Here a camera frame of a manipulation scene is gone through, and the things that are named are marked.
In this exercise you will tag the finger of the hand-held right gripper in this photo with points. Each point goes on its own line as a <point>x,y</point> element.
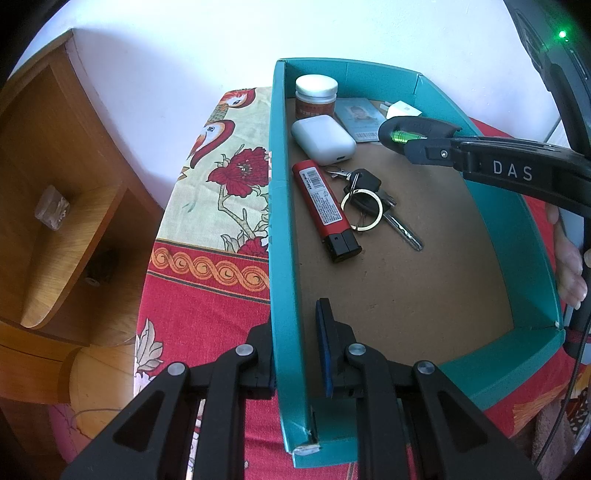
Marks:
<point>512,170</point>

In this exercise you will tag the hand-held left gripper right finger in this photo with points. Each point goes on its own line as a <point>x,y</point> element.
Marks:
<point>325,346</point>

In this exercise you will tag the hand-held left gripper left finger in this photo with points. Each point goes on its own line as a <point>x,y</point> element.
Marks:
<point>258,360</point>

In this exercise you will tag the white charger plug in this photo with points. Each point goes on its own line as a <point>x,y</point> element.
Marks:
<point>401,110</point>

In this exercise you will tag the teal cardboard box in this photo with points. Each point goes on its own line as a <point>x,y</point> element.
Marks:
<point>438,277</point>

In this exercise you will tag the key bunch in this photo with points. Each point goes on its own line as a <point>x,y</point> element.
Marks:
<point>364,184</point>

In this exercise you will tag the card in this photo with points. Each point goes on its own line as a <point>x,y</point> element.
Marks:
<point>360,120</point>

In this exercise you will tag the white earbuds case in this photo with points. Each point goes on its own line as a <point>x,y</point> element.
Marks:
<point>321,138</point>

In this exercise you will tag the white-lidded jar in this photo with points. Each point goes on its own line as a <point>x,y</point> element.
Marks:
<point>316,99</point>

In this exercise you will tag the person's right hand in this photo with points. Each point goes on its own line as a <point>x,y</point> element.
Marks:
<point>568,277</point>

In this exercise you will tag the red printed tablecloth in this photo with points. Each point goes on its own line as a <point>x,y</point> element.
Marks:
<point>203,286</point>

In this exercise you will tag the clear plastic packet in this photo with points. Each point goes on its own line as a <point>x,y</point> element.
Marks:
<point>51,207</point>

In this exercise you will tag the wooden shelf unit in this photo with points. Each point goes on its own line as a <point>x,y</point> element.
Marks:
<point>69,115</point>

